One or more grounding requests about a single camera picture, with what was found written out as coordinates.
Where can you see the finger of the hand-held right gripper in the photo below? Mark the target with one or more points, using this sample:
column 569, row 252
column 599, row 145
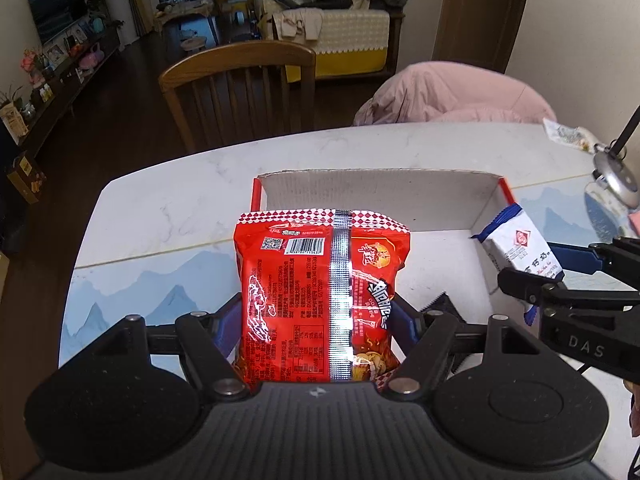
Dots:
column 525, row 285
column 575, row 257

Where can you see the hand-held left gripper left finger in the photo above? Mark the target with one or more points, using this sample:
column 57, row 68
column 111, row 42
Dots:
column 227, row 332

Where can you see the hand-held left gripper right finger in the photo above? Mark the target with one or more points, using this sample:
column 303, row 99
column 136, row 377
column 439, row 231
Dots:
column 404, row 331

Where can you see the white blue-edged snack packet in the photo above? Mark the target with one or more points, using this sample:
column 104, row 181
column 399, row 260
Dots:
column 515, row 245

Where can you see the red checkered-edge snack packet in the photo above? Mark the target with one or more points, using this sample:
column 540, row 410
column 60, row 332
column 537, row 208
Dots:
column 300, row 310

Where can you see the red and white cardboard box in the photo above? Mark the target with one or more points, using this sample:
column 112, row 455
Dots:
column 375, row 195

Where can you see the dark brown snack packet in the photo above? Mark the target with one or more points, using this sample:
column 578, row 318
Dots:
column 442, row 307

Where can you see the dark blue round mat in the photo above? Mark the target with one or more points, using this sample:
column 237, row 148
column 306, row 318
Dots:
column 607, row 215

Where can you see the silver metal object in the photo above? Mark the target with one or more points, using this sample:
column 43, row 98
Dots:
column 617, row 175

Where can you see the white printed packet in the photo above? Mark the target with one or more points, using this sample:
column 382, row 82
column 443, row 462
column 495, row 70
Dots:
column 567, row 135

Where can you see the pink padded jacket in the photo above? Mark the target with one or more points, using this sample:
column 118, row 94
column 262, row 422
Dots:
column 450, row 95

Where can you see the wooden chair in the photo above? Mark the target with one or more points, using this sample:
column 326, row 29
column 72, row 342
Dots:
column 235, row 95

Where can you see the brown paper bag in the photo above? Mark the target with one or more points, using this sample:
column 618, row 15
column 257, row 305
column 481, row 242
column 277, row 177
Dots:
column 25, row 180

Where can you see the dark wooden television cabinet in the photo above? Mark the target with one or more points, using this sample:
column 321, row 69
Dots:
column 55, row 95

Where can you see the yellow sofa with cream cover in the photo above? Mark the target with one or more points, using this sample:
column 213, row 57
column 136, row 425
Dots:
column 350, row 40

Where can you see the pink plush toy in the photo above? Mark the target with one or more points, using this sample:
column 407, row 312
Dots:
column 91, row 57

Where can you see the beige garment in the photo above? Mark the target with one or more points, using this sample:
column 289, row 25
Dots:
column 297, row 22

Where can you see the wooden coffee table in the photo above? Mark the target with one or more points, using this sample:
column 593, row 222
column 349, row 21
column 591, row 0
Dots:
column 192, row 10

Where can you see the pink flower bouquet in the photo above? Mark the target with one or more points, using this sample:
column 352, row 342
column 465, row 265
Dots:
column 31, row 62

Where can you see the flat screen television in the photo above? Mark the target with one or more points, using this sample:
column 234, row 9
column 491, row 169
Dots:
column 57, row 7

